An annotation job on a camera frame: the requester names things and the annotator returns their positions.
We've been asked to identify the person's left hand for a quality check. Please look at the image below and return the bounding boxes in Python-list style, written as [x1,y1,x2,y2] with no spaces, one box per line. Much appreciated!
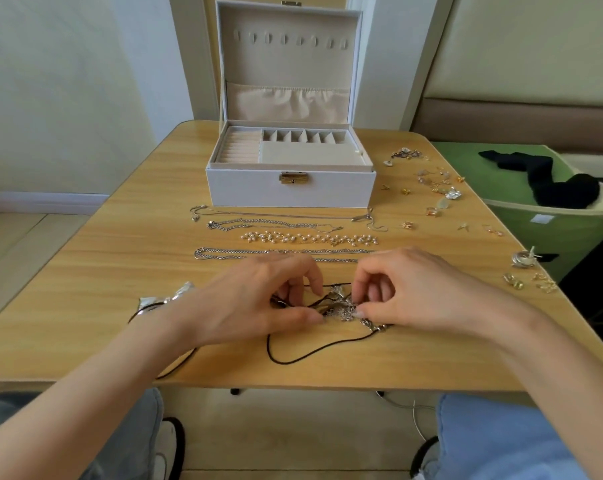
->
[166,255,325,348]

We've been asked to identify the person's right hand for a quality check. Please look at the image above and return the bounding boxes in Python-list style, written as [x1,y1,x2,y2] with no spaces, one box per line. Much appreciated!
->
[351,247,503,336]

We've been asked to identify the silver link chain necklace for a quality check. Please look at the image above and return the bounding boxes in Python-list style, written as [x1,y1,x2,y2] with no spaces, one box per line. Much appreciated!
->
[192,245,379,264]

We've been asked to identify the thin silver chain necklace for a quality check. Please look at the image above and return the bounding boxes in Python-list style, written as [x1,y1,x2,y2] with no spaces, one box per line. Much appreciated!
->
[188,203,379,234]

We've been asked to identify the tangle of necklaces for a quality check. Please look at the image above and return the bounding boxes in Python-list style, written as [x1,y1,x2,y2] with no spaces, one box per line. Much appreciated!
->
[266,281,391,367]

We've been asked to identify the bow pendant cord necklace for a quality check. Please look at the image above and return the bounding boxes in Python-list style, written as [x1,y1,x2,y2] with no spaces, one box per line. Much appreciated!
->
[126,281,200,381]

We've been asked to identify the small earrings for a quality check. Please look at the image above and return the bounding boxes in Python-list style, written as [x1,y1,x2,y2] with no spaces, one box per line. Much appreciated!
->
[381,147,563,295]

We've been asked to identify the white jewelry box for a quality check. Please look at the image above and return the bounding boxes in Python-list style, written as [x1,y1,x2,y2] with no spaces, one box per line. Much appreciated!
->
[204,0,379,210]

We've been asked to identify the person's right forearm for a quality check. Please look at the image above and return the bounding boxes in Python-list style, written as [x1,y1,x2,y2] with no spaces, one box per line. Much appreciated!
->
[481,295,603,480]

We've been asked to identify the person's left forearm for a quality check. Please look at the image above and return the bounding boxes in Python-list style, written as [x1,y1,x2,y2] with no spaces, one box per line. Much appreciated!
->
[0,315,203,480]

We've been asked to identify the black cloth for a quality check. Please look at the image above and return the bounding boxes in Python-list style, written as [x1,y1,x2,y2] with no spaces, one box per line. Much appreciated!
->
[478,149,603,210]

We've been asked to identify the white cable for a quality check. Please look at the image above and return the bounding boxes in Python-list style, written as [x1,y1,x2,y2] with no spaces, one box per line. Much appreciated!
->
[373,391,433,441]

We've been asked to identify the black strap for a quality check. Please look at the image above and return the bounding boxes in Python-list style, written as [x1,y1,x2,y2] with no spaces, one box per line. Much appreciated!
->
[164,417,187,480]

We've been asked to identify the beige padded wall panel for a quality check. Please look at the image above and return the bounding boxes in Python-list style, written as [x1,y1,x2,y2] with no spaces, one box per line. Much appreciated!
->
[409,0,603,148]

